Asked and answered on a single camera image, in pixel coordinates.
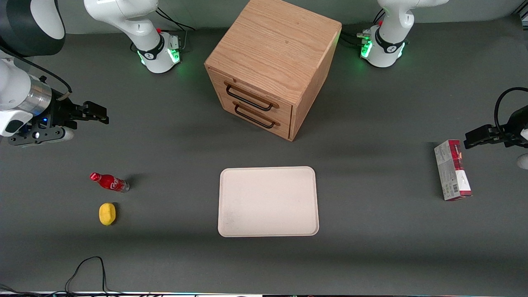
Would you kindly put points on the yellow lemon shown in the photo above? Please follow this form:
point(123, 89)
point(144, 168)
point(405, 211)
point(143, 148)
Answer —
point(107, 214)

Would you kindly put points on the grey and red carton box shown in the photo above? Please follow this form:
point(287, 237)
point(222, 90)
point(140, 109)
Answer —
point(452, 171)

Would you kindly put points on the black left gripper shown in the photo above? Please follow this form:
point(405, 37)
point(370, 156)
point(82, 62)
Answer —
point(512, 131)

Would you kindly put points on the red coke bottle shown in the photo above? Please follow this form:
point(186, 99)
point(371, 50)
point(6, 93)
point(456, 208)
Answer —
point(109, 182)

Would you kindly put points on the wooden drawer cabinet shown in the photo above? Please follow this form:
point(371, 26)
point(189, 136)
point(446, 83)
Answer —
point(276, 45)

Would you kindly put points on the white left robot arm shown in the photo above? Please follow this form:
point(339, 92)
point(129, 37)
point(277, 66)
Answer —
point(390, 45)

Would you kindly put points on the cream rectangular tray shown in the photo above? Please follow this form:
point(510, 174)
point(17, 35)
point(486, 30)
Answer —
point(268, 202)

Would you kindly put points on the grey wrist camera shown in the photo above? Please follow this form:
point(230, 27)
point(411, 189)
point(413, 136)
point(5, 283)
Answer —
point(524, 161)
point(41, 137)

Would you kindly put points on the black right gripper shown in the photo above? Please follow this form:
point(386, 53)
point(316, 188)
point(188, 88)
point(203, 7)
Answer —
point(60, 112)

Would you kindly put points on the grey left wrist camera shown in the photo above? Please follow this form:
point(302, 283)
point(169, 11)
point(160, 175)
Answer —
point(524, 161)

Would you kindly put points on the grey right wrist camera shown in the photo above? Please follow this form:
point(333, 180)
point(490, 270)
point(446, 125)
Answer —
point(41, 137)

